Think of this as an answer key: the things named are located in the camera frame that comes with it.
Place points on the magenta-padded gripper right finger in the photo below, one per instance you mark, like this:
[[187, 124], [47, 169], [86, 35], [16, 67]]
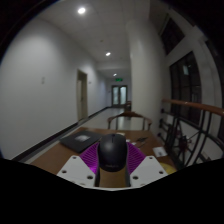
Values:
[[150, 170]]

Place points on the recessed ceiling lights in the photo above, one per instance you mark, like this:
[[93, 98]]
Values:
[[81, 10]]

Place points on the black railing with wooden handrail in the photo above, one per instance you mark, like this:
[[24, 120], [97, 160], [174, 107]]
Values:
[[196, 106]]

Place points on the black computer mouse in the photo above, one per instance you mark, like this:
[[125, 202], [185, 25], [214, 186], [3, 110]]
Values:
[[112, 152]]

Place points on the glass double door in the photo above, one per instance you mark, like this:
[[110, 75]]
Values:
[[119, 95]]

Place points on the wooden armchair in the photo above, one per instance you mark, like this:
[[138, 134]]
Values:
[[129, 115]]

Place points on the dark window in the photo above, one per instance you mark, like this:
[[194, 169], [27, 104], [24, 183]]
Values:
[[186, 90]]

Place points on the white wall switch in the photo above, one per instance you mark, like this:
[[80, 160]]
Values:
[[42, 80]]

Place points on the white paper booklet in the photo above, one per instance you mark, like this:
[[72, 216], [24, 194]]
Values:
[[160, 151]]

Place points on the dark closed laptop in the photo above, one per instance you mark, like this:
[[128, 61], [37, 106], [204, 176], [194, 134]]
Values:
[[80, 140]]

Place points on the green exit sign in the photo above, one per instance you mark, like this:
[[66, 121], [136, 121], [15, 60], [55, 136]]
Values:
[[118, 79]]

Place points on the open side doorway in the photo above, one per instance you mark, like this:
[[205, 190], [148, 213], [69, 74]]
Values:
[[82, 96]]

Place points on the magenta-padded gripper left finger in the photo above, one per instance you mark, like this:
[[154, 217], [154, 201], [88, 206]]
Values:
[[75, 170]]

